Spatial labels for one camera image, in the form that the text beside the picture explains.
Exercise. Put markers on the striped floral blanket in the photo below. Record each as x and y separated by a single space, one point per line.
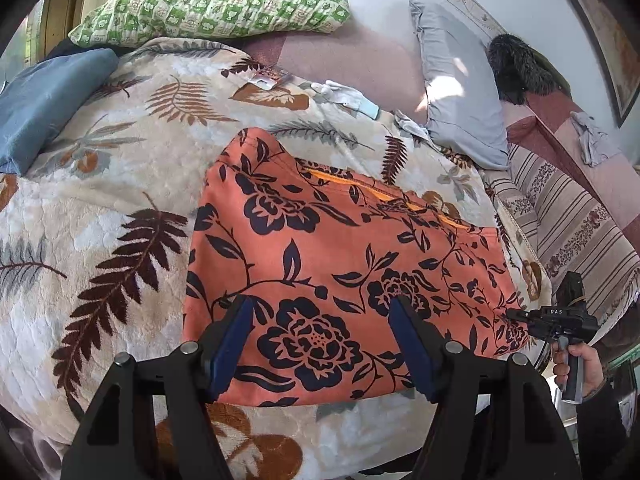
565 220

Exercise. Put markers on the person's right forearm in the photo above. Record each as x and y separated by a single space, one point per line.
600 425

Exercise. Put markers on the wooden window frame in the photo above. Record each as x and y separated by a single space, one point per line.
60 15

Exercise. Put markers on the leaf-print blanket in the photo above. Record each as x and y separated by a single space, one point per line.
100 200

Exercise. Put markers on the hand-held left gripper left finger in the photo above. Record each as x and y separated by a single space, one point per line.
230 345

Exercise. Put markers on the stained-glass window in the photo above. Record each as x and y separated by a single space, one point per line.
20 55

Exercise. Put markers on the grey pillow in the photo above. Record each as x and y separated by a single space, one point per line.
455 85

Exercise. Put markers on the pink brown quilt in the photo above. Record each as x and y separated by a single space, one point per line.
620 200

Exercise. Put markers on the blue folded cloth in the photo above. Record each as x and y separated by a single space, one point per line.
45 100

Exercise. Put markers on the crumpled white cloth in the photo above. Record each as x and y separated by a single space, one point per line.
592 140

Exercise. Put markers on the light blue sock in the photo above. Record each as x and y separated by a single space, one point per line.
350 96

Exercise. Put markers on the framed wall picture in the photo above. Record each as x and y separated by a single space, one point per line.
610 45

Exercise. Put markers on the orange floral shirt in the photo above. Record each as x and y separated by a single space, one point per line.
325 240

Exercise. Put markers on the mauve bedsheet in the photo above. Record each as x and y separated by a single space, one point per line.
350 65

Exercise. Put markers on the green checked pillow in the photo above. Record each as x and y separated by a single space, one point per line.
210 10

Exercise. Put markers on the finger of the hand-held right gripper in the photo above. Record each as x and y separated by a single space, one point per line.
517 316

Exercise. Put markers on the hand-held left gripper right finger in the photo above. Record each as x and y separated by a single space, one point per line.
415 350

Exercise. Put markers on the small grey cloth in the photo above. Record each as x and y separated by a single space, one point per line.
410 125

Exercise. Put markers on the person's right hand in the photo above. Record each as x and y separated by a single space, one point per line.
592 365

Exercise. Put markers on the small red packet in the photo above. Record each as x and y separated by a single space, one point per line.
267 79

